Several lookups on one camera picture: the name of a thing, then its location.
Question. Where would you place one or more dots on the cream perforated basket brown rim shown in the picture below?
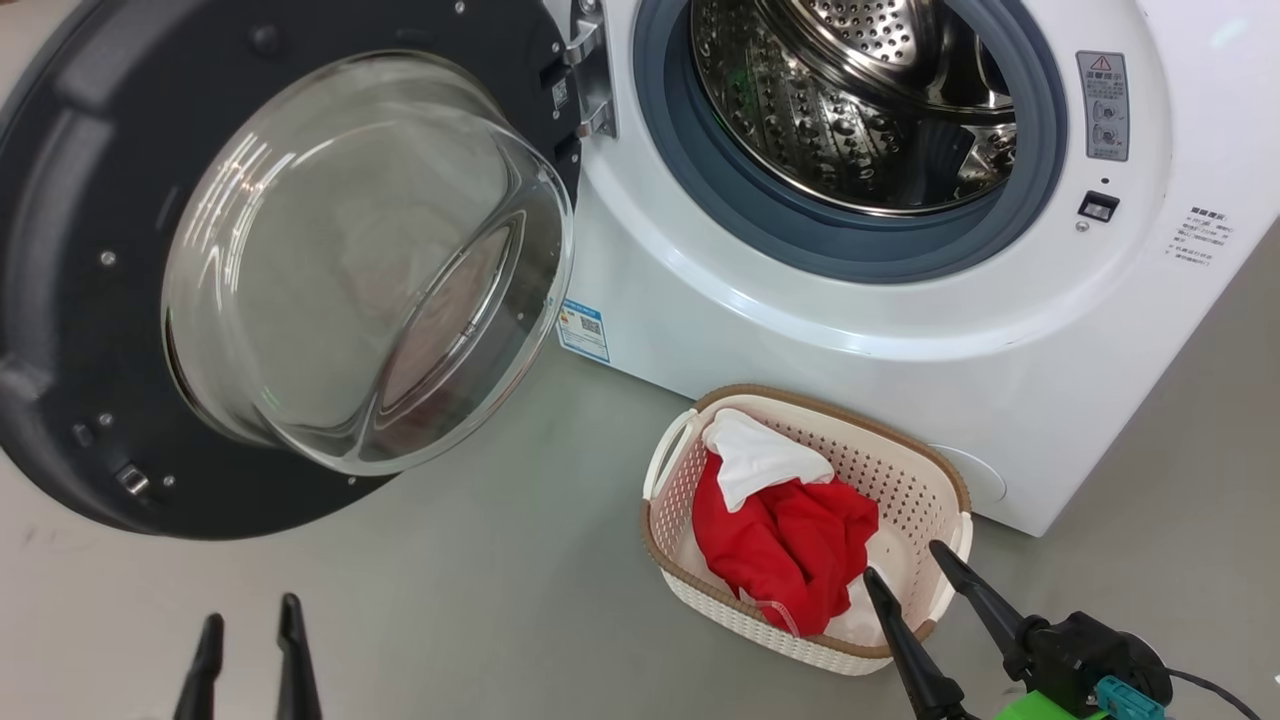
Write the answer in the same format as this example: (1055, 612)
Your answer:
(900, 470)

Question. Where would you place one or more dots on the stainless steel washing machine drum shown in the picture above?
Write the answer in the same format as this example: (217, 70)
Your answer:
(800, 110)

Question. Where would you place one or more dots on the grey warning sticker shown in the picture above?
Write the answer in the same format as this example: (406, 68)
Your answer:
(1103, 105)

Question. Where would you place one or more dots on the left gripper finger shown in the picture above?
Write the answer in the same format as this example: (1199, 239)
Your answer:
(295, 680)
(200, 680)

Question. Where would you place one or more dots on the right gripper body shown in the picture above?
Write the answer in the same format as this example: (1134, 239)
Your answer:
(1090, 660)

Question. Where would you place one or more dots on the blue energy label sticker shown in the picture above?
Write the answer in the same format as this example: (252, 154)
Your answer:
(583, 330)

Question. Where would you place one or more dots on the red and white garment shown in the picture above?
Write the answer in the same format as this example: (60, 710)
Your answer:
(780, 540)

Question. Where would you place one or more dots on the black round glass washer door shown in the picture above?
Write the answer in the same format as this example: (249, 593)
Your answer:
(80, 250)

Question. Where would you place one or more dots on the round white filter cover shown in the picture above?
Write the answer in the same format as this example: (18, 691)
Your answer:
(985, 480)

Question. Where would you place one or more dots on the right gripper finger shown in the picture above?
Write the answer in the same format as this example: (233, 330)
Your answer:
(990, 610)
(920, 670)

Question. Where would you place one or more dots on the metal door hinge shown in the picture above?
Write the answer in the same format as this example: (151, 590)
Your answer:
(592, 80)

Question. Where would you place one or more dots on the white front-load washing machine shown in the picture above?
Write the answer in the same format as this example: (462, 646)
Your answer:
(900, 400)

